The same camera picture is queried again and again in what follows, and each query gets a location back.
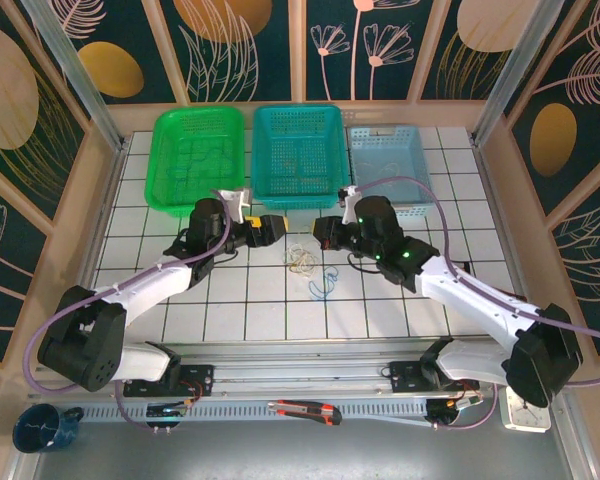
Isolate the teal plastic basket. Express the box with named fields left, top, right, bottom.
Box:
left=249, top=103, right=352, bottom=211

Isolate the green plastic basket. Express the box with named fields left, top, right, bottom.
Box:
left=144, top=107, right=246, bottom=219

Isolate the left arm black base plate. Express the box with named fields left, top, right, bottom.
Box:
left=123, top=364, right=216, bottom=399

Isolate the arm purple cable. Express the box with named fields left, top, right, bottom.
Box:
left=355, top=176, right=600, bottom=432
left=23, top=189, right=231, bottom=432

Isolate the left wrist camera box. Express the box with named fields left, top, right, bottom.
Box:
left=217, top=187, right=254, bottom=224

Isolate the white square clock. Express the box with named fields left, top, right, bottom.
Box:
left=499, top=387, right=552, bottom=434

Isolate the aluminium mounting rail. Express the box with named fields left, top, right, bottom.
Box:
left=28, top=342, right=566, bottom=402

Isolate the light blue plastic basket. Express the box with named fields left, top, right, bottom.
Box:
left=347, top=123, right=437, bottom=221

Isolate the dark blue mug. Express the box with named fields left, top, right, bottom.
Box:
left=12, top=403, right=85, bottom=454

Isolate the red black utility knife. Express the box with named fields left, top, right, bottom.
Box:
left=267, top=399, right=344, bottom=427

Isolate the aluminium frame post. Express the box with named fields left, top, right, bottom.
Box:
left=21, top=0, right=127, bottom=151
left=471, top=0, right=567, bottom=147

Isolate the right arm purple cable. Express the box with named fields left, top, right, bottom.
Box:
left=355, top=176, right=600, bottom=432

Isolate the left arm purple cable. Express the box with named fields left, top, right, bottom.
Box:
left=23, top=189, right=231, bottom=432

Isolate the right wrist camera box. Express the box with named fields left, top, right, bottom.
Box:
left=337, top=185, right=362, bottom=225

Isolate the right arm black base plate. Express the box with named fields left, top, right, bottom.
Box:
left=388, top=360, right=481, bottom=395

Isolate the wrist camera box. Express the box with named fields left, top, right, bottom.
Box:
left=217, top=187, right=254, bottom=224
left=337, top=185, right=362, bottom=225

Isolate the slotted grey cable duct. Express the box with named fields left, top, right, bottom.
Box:
left=77, top=399, right=434, bottom=422

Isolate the grey flat bar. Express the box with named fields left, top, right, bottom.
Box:
left=340, top=413, right=434, bottom=429

